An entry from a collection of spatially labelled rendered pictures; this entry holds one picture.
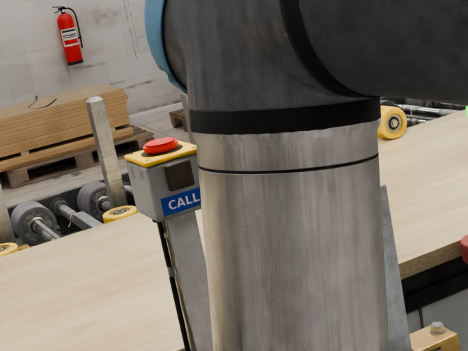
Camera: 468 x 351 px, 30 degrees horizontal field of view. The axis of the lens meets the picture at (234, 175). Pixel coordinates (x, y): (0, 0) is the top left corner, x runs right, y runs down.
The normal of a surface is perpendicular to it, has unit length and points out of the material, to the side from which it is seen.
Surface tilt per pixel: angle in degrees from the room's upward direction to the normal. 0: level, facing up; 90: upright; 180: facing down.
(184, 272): 90
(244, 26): 97
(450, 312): 90
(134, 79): 90
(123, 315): 0
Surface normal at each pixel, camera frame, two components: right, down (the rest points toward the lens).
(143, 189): -0.88, 0.28
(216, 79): -0.70, 0.16
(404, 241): -0.19, -0.95
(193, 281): 0.44, 0.14
